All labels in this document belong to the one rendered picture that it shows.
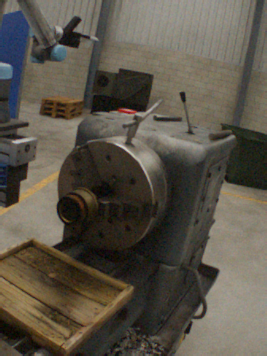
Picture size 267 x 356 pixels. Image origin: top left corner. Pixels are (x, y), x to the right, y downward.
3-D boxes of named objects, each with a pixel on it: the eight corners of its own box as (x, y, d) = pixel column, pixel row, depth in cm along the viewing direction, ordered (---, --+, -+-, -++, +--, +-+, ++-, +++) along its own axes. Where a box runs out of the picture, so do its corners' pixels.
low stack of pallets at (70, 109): (55, 110, 964) (57, 95, 951) (83, 115, 956) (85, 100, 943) (37, 114, 845) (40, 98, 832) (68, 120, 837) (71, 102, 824)
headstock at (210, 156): (130, 185, 176) (145, 110, 165) (218, 216, 158) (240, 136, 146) (56, 218, 124) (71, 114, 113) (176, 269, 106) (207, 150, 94)
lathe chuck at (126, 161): (63, 208, 113) (91, 120, 102) (143, 258, 103) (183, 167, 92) (47, 215, 105) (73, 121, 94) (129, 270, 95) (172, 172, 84)
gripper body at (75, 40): (70, 46, 165) (52, 43, 155) (75, 30, 161) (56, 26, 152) (79, 48, 160) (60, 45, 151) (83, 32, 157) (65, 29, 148)
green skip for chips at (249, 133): (210, 164, 657) (220, 122, 632) (253, 173, 663) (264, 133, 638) (228, 187, 529) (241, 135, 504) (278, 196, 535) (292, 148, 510)
